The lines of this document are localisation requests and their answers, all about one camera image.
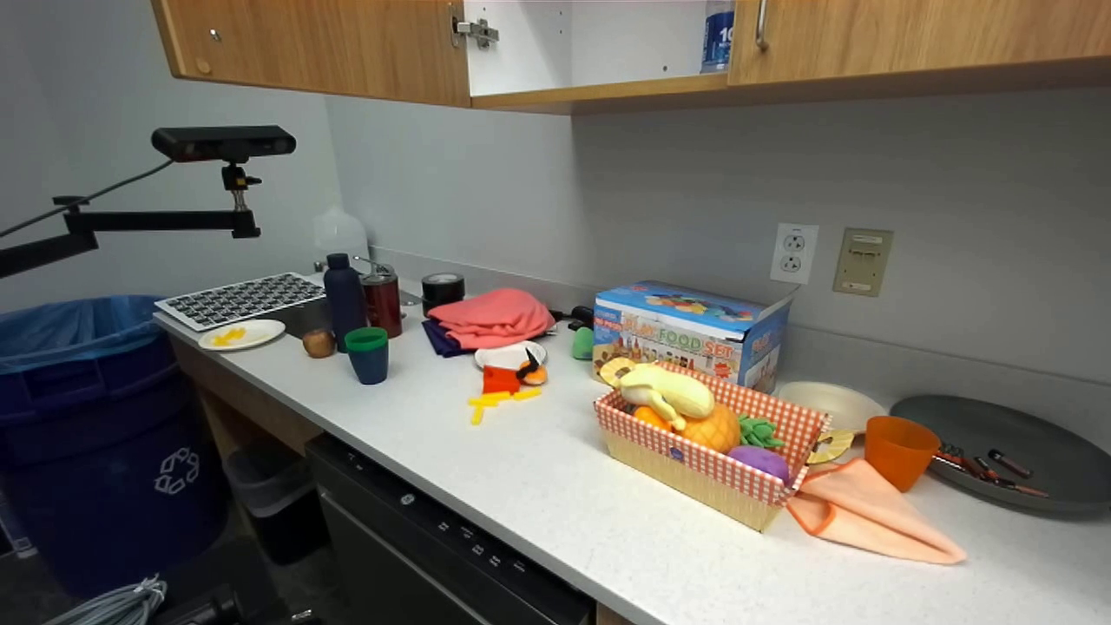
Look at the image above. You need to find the blue toy food box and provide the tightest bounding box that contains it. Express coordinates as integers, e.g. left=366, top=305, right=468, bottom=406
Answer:
left=594, top=281, right=789, bottom=390

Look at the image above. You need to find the beige bowl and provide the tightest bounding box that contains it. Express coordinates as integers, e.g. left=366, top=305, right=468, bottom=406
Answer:
left=775, top=382, right=885, bottom=433

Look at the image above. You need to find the green toy vegetable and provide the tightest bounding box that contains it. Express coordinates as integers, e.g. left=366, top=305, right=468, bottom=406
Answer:
left=739, top=416, right=777, bottom=452

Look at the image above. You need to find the white wall outlet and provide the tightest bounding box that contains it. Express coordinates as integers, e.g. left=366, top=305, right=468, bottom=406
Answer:
left=771, top=222, right=821, bottom=284

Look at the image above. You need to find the dark grey round tray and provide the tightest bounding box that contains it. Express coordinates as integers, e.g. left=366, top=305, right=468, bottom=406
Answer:
left=892, top=395, right=1111, bottom=522

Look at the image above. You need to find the dark red jar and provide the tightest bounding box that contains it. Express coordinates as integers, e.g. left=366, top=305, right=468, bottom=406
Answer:
left=366, top=266, right=403, bottom=338

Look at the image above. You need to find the black camera on stand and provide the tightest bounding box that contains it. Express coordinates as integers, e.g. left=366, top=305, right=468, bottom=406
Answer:
left=151, top=125, right=294, bottom=163

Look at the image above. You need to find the black dishwasher front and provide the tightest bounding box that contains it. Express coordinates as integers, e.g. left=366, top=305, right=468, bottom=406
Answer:
left=307, top=438, right=594, bottom=625

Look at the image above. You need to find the black round can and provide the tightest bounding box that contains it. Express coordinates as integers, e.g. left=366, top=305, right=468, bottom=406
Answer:
left=421, top=270, right=465, bottom=309

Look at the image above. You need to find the beige wall switch plate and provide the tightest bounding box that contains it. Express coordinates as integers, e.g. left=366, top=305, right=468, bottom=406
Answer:
left=833, top=226, right=892, bottom=300

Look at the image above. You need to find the wooden upper cabinet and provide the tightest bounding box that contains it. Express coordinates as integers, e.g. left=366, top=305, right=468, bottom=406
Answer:
left=458, top=0, right=1111, bottom=110

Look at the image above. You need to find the yellow toy fry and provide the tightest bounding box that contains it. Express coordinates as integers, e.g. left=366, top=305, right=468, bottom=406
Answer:
left=468, top=390, right=542, bottom=428

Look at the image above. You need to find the wooden cabinet door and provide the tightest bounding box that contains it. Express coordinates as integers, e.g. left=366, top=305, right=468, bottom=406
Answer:
left=153, top=0, right=468, bottom=103

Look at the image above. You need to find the red toy fries box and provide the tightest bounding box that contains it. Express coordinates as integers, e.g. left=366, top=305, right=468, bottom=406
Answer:
left=483, top=369, right=526, bottom=395

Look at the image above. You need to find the black white dish rack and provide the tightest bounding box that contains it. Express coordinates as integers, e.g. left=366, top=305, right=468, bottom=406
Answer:
left=157, top=270, right=325, bottom=334

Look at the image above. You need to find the blue cup green rim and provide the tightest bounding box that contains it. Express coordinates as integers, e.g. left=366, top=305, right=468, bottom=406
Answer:
left=343, top=328, right=389, bottom=386

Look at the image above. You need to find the pink folded cloth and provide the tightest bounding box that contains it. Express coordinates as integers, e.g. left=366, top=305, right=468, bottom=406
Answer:
left=429, top=287, right=551, bottom=351

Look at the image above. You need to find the orange paper napkin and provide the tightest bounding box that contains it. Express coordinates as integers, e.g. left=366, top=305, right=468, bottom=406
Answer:
left=789, top=457, right=965, bottom=566

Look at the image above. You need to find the dark blue water bottle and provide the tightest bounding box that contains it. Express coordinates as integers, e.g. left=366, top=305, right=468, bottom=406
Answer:
left=325, top=254, right=366, bottom=338

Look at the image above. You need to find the orange plastic cup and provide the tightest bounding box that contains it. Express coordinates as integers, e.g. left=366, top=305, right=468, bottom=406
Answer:
left=866, top=416, right=943, bottom=492

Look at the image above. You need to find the blue recycling bin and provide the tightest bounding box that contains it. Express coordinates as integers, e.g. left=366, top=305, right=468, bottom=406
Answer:
left=0, top=294, right=231, bottom=593

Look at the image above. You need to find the purple toy fruit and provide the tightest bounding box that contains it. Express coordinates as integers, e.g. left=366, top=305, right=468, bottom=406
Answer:
left=728, top=444, right=789, bottom=484

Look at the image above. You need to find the orange toy fruit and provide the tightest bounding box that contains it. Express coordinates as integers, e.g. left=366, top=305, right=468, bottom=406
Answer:
left=684, top=406, right=739, bottom=452

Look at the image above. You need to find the white plate with yellow food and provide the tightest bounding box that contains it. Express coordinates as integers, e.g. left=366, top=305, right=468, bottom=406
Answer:
left=197, top=319, right=285, bottom=353

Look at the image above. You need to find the red checkered cardboard tray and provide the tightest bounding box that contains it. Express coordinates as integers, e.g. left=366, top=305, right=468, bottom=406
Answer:
left=594, top=379, right=828, bottom=531

